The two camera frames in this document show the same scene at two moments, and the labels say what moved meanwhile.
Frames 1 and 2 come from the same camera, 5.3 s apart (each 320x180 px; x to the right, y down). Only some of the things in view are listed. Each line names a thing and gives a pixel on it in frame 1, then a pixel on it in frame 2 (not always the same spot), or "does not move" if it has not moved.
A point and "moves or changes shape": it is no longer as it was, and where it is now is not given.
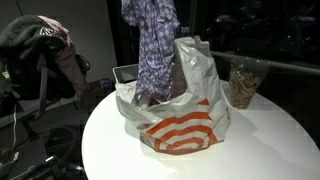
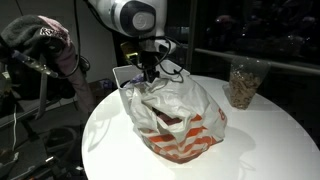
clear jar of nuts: x=245 y=77 does not move
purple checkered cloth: x=157 y=22 moves or changes shape
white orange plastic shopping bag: x=196 y=114 moves or changes shape
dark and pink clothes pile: x=38 y=60 does not move
